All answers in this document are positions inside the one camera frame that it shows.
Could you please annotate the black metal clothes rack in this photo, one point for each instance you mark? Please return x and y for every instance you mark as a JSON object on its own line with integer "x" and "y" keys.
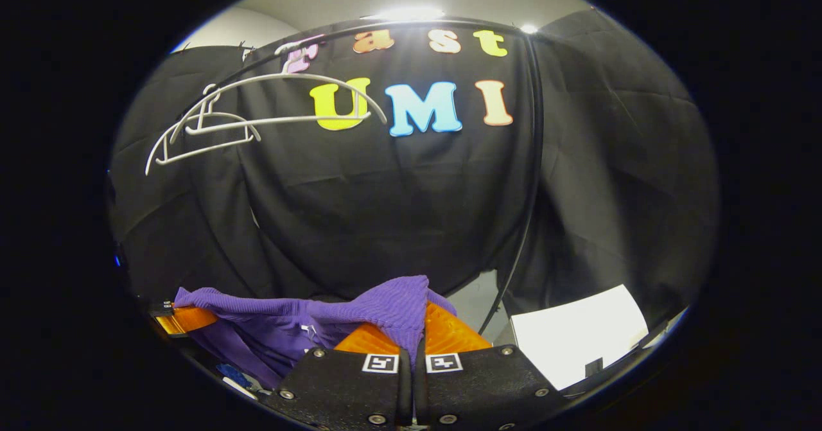
{"x": 538, "y": 129}

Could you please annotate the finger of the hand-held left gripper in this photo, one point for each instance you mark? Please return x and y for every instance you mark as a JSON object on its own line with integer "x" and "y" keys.
{"x": 189, "y": 320}

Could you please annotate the black backdrop cloth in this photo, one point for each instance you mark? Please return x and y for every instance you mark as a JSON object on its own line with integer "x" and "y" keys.
{"x": 385, "y": 212}

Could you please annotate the purple knit cardigan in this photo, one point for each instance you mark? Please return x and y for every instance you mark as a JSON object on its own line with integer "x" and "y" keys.
{"x": 276, "y": 328}

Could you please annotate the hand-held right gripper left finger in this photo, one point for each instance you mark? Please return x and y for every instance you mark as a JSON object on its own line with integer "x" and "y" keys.
{"x": 347, "y": 392}

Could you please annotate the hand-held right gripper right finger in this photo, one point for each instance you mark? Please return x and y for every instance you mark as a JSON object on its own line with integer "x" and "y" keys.
{"x": 488, "y": 389}

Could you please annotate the small ceiling light panel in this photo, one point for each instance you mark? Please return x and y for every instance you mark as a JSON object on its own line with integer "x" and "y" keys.
{"x": 528, "y": 28}

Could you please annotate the white box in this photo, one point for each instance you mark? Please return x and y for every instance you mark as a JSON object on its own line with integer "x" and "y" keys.
{"x": 571, "y": 341}

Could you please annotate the white plastic clothes hanger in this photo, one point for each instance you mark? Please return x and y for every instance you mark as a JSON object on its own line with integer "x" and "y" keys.
{"x": 199, "y": 151}
{"x": 276, "y": 121}

